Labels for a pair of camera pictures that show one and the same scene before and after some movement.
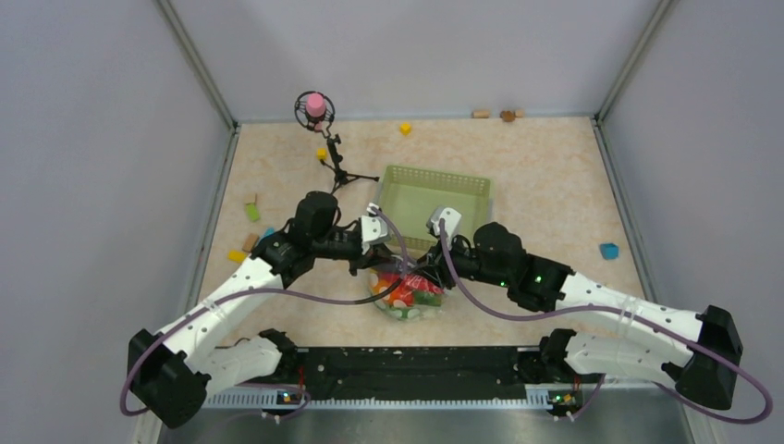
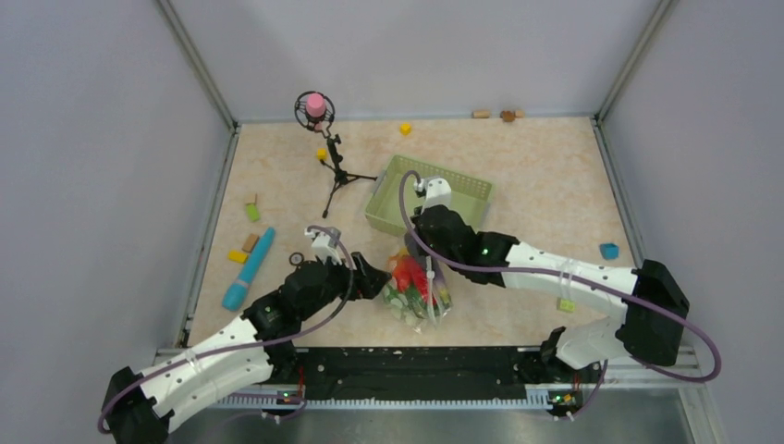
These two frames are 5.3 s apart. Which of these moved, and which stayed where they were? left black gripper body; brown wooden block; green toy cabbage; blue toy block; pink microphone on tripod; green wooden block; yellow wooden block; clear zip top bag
Moved: left black gripper body; green toy cabbage; clear zip top bag
Stayed: brown wooden block; pink microphone on tripod; yellow wooden block; blue toy block; green wooden block
